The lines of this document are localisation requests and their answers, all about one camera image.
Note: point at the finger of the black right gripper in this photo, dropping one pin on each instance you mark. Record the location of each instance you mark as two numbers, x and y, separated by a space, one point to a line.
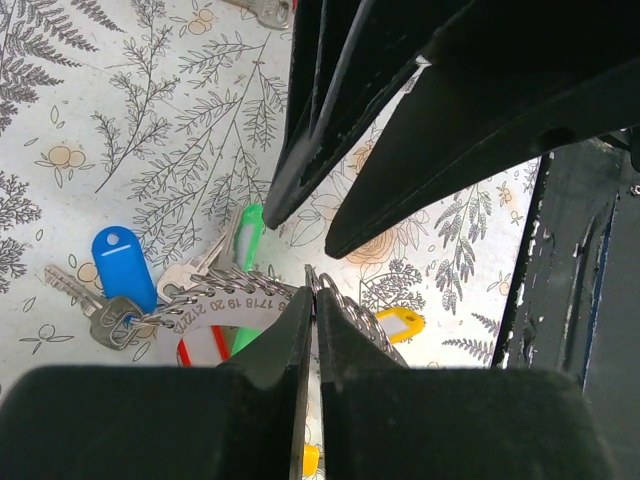
348 59
506 81

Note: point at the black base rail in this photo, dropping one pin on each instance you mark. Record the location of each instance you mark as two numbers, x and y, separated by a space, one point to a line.
550 317

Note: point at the numbered keyring organizer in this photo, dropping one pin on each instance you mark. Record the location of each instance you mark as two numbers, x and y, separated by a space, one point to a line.
227 298

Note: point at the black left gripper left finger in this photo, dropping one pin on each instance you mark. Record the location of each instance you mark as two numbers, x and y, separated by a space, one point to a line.
244 419

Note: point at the blue tag lower key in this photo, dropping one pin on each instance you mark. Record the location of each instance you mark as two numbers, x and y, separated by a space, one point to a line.
273 14

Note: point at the yellow tag key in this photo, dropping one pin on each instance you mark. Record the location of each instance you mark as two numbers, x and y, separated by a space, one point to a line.
400 323

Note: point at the blue tag ring key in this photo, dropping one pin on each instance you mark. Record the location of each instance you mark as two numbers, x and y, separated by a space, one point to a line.
129 292

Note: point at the green tag key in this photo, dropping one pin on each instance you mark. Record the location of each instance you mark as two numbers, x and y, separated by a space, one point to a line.
236 246

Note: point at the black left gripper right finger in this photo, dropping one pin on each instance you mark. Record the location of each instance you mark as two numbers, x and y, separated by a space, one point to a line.
385 421

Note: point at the red tag key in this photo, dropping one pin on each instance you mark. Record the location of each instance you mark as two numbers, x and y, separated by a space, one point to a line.
203 347

